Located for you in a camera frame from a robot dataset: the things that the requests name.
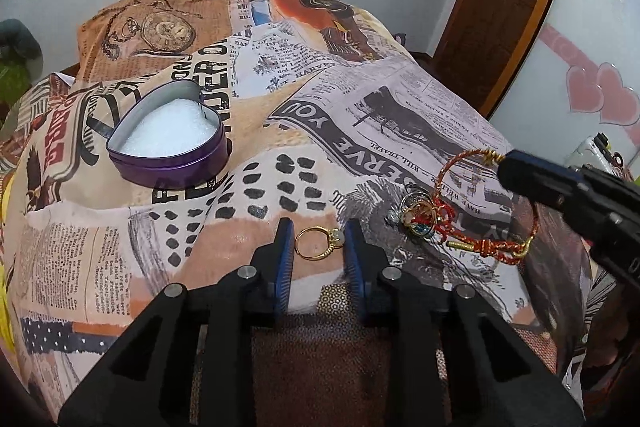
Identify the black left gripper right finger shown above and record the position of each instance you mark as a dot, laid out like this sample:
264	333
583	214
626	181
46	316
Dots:
454	361

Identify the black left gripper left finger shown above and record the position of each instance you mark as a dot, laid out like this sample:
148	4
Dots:
186	359

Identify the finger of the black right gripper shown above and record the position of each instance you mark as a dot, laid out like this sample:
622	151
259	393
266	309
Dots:
539	180

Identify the white wardrobe with hearts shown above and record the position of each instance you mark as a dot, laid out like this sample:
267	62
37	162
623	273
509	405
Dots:
579	78

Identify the brown wooden door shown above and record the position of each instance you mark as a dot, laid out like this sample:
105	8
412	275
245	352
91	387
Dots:
483	45

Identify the purple heart-shaped tin box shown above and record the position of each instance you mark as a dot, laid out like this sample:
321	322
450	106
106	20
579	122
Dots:
170	139

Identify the newspaper print bed blanket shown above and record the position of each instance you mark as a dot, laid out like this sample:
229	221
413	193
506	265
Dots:
328	119

